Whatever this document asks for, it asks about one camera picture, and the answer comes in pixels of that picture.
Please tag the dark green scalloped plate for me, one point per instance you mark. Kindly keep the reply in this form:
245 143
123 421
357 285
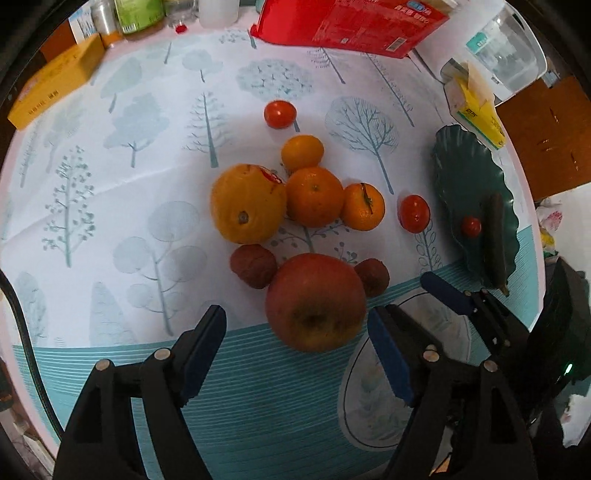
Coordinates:
461 175

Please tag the tree print tablecloth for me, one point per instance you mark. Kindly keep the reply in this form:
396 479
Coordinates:
138 184

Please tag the green label jar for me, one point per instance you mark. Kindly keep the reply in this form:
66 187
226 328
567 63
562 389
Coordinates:
138 14

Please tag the red jar multipack package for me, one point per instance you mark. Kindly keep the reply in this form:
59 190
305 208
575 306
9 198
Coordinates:
341 23

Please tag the medium mandarin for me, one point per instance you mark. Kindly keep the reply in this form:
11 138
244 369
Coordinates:
315 196

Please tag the small mandarin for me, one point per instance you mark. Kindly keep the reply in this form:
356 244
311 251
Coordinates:
302 153

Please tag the crumpled plastic bag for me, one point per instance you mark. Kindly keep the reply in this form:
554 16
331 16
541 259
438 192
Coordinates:
549 226

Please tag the brown wooden cabinet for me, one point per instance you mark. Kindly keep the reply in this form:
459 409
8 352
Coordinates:
545 138

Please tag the small wrinkled dark red fruit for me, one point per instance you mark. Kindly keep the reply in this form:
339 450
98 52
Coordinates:
373 277

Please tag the large wrinkled dark red fruit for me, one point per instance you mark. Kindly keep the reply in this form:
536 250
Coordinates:
253 266

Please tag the mandarin with stem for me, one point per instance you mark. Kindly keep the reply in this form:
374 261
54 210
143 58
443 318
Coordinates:
364 207

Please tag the white clear storage box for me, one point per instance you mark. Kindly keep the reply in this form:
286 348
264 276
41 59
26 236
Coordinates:
508 46

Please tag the dark cucumber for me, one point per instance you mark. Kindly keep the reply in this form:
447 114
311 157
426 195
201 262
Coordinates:
497 244

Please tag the white plastic bottle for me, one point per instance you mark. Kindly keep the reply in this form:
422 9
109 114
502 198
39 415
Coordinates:
217 11

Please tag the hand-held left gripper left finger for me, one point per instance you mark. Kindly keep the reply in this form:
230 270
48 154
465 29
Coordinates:
201 360

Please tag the small bottle with red cap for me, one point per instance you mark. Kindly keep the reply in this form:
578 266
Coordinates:
180 21

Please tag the large orange with red sticker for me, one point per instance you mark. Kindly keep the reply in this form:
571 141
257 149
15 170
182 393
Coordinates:
247 203

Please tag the metal can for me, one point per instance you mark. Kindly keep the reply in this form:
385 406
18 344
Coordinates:
104 21

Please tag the red apple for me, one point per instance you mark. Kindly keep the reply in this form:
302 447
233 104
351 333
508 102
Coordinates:
314 300

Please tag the yellow flat box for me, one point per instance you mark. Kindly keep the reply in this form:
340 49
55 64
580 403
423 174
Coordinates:
55 83

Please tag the small cherry tomato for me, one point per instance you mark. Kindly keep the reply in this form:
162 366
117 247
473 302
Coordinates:
472 226

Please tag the white and blue carton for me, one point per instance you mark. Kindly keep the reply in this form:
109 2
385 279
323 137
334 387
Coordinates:
83 23

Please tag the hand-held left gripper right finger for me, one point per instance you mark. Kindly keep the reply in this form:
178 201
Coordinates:
390 355

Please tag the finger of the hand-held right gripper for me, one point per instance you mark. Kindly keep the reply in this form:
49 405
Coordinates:
443 290

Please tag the red tomato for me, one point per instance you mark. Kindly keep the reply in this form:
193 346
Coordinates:
280 114
414 213

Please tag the yellow tissue pack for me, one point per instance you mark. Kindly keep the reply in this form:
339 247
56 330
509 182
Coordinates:
475 110

